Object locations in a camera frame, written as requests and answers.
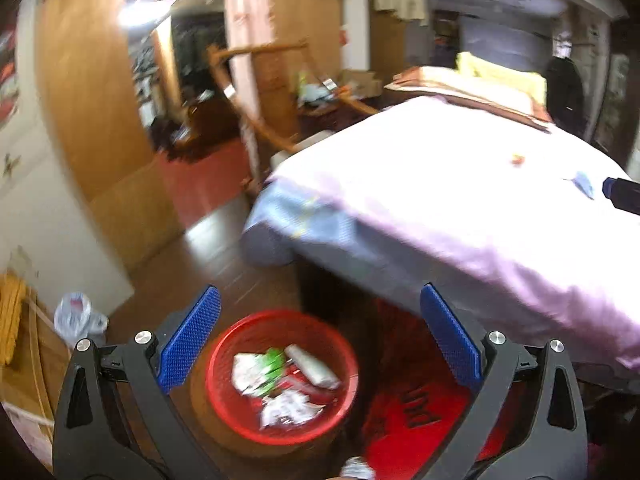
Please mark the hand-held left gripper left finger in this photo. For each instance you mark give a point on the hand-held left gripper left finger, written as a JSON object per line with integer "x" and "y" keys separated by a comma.
{"x": 192, "y": 342}

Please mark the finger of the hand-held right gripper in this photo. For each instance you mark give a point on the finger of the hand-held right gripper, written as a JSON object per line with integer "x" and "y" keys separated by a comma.
{"x": 622, "y": 194}

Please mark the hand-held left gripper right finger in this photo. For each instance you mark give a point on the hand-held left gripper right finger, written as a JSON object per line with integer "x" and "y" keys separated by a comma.
{"x": 450, "y": 340}

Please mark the light blue soap case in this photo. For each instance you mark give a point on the light blue soap case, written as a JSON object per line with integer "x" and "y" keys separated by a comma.
{"x": 584, "y": 182}

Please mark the white wrapper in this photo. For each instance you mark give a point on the white wrapper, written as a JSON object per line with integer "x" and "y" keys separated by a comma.
{"x": 246, "y": 374}

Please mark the red plastic basket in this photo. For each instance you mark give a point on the red plastic basket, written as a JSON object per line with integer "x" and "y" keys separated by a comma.
{"x": 235, "y": 410}

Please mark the green snack packet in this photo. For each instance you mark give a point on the green snack packet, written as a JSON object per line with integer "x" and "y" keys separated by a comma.
{"x": 272, "y": 360}

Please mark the paper trash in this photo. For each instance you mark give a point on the paper trash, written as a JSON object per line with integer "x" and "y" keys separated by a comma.
{"x": 287, "y": 407}

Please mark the red cloth with black print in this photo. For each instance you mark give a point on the red cloth with black print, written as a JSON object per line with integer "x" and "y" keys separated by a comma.
{"x": 415, "y": 412}

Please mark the small red scrap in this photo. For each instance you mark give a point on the small red scrap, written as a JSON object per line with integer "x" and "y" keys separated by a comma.
{"x": 517, "y": 160}

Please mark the hanging black jacket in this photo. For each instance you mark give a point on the hanging black jacket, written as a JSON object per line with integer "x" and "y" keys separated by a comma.
{"x": 565, "y": 92}

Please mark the white plastic bag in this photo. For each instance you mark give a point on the white plastic bag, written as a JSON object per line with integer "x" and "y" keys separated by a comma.
{"x": 77, "y": 316}

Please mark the bed with pink sheet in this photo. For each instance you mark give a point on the bed with pink sheet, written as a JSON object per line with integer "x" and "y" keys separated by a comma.
{"x": 450, "y": 210}

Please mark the yellow cloth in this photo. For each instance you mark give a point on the yellow cloth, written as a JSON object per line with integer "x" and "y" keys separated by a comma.
{"x": 500, "y": 71}

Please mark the wooden chair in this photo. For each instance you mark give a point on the wooden chair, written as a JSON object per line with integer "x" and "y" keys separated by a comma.
{"x": 260, "y": 105}

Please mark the wooden door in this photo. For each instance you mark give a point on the wooden door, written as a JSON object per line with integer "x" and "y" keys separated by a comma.
{"x": 95, "y": 110}

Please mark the wooden wardrobe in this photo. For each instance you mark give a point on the wooden wardrobe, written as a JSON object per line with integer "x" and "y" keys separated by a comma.
{"x": 295, "y": 60}

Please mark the red and white curtain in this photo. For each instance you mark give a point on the red and white curtain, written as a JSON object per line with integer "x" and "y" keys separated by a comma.
{"x": 245, "y": 35}

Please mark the fluorescent lamp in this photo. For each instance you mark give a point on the fluorescent lamp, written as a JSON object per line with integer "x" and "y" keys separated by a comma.
{"x": 145, "y": 10}

